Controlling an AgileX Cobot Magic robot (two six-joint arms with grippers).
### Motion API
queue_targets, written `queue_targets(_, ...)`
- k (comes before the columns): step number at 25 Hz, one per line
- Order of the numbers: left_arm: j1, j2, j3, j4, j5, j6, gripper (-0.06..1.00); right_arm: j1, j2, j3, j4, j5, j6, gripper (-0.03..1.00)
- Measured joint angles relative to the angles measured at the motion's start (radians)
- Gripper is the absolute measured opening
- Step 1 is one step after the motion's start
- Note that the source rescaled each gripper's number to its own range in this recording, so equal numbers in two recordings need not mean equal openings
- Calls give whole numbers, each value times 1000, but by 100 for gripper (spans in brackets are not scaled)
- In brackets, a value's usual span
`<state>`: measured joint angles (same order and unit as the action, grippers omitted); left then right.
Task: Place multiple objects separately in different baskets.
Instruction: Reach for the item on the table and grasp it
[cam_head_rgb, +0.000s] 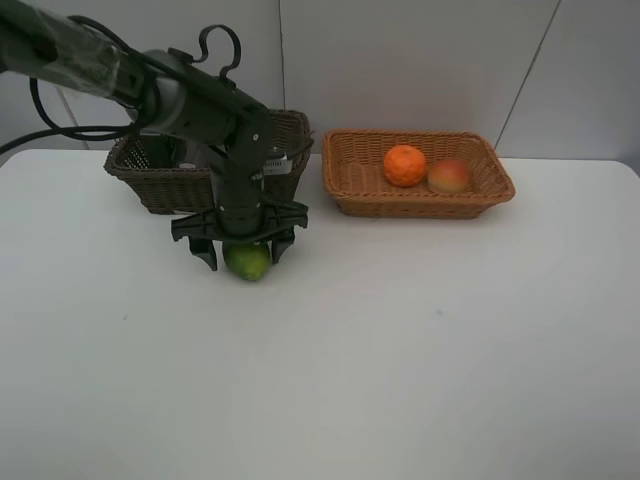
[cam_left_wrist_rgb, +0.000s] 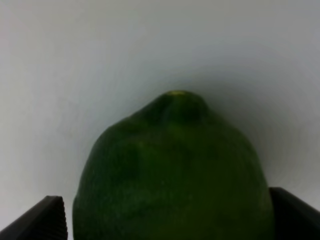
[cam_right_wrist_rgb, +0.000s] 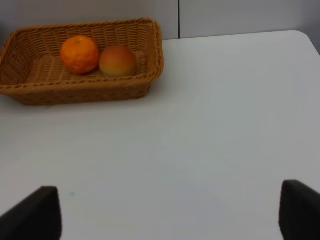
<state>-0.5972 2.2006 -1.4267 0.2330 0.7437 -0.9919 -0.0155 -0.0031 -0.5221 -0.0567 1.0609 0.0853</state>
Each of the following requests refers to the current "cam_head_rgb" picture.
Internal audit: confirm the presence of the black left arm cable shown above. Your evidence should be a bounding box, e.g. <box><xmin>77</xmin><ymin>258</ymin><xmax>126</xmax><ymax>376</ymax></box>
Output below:
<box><xmin>0</xmin><ymin>14</ymin><xmax>246</xmax><ymax>156</ymax></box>

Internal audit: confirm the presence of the translucent purple plastic cup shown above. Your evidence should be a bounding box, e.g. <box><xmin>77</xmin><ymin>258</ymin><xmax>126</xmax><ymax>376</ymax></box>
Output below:
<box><xmin>173</xmin><ymin>140</ymin><xmax>213</xmax><ymax>169</ymax></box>

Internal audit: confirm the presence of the light brown wicker basket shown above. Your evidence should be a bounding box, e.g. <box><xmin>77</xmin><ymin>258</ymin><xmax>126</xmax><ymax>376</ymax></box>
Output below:
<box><xmin>322</xmin><ymin>129</ymin><xmax>515</xmax><ymax>219</ymax></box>

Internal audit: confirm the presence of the red yellow peach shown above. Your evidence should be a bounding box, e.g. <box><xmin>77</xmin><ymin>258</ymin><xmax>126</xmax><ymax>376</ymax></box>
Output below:
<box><xmin>428</xmin><ymin>159</ymin><xmax>471</xmax><ymax>194</ymax></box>

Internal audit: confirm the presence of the orange tangerine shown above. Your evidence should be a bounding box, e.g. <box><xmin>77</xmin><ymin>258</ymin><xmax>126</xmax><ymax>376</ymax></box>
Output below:
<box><xmin>383</xmin><ymin>145</ymin><xmax>428</xmax><ymax>188</ymax></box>

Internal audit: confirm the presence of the dark brown wicker basket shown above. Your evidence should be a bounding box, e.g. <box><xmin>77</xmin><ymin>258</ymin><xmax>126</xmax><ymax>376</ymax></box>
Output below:
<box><xmin>104</xmin><ymin>110</ymin><xmax>313</xmax><ymax>215</ymax></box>

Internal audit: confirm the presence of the green mango fruit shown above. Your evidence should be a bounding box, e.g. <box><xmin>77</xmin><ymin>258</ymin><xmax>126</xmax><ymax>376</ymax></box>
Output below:
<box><xmin>223</xmin><ymin>243</ymin><xmax>271</xmax><ymax>281</ymax></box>

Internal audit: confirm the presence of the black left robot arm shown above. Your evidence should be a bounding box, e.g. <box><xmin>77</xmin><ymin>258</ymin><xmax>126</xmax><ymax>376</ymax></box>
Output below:
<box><xmin>1</xmin><ymin>1</ymin><xmax>308</xmax><ymax>267</ymax></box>

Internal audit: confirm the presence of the pink bottle white cap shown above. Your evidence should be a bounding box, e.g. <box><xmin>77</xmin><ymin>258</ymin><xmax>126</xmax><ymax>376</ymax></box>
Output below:
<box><xmin>263</xmin><ymin>149</ymin><xmax>293</xmax><ymax>176</ymax></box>

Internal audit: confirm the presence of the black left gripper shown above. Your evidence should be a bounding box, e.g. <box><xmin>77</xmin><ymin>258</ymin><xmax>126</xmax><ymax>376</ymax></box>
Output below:
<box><xmin>171</xmin><ymin>167</ymin><xmax>309</xmax><ymax>271</ymax></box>

